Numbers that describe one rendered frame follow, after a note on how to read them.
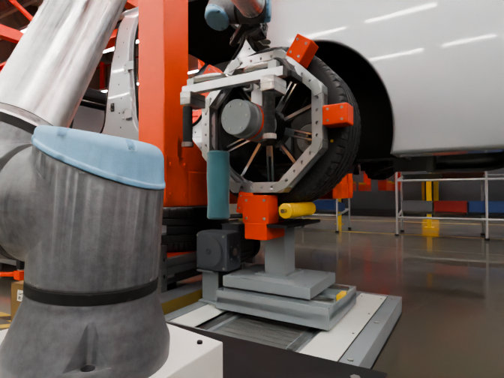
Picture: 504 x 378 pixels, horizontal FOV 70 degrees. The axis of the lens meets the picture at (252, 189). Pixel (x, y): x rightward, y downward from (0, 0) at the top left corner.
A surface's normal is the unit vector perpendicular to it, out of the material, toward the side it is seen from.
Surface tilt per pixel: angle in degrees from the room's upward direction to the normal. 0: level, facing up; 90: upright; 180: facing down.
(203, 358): 90
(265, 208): 90
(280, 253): 90
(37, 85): 76
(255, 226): 90
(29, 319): 69
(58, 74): 82
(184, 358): 5
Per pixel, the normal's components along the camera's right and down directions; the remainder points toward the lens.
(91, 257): 0.33, 0.04
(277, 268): -0.51, 0.00
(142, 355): 0.80, -0.28
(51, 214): -0.23, 0.00
